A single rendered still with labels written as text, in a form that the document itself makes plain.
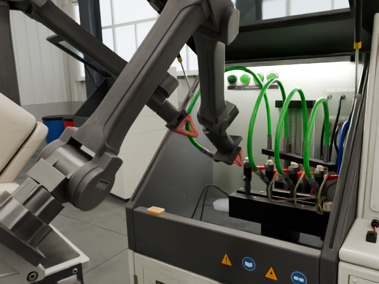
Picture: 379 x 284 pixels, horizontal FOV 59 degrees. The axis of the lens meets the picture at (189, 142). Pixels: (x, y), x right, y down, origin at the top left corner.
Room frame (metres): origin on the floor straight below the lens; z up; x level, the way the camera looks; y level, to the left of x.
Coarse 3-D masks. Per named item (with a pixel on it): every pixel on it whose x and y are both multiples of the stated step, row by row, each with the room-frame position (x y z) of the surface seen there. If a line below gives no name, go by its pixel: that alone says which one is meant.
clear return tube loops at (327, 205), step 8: (320, 192) 0.89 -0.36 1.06; (272, 200) 0.97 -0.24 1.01; (280, 200) 0.98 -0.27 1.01; (288, 200) 0.98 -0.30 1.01; (296, 200) 0.92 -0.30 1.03; (320, 200) 0.95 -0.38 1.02; (328, 200) 0.96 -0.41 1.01; (304, 208) 0.92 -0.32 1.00; (320, 208) 0.88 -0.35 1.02; (328, 208) 0.94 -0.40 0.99
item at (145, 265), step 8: (136, 256) 1.10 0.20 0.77; (144, 256) 1.08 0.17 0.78; (136, 264) 1.10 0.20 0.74; (144, 264) 1.08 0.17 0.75; (152, 264) 1.06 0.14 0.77; (160, 264) 1.04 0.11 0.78; (168, 264) 1.02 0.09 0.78; (136, 272) 1.10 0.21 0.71; (144, 272) 1.08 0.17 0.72; (152, 272) 1.06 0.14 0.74; (160, 272) 1.04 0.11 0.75; (168, 272) 1.02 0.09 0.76; (176, 272) 1.00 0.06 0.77; (184, 272) 0.98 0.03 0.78; (192, 272) 0.97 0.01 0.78; (136, 280) 1.10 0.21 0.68; (144, 280) 1.08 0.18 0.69; (152, 280) 1.06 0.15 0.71; (160, 280) 1.04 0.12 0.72; (168, 280) 1.02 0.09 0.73; (176, 280) 1.00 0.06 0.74; (184, 280) 0.98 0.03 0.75; (192, 280) 0.96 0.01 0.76; (200, 280) 0.94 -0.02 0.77; (208, 280) 0.93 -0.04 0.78; (216, 280) 0.92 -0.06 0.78
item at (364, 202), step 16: (368, 80) 0.98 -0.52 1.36; (368, 96) 0.96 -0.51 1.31; (368, 112) 0.95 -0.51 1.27; (368, 128) 0.94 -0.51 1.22; (368, 144) 0.94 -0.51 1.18; (368, 160) 0.93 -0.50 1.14; (368, 176) 0.91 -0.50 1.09; (368, 192) 0.90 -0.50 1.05; (368, 208) 0.89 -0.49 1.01; (352, 272) 0.70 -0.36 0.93; (368, 272) 0.68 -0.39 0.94
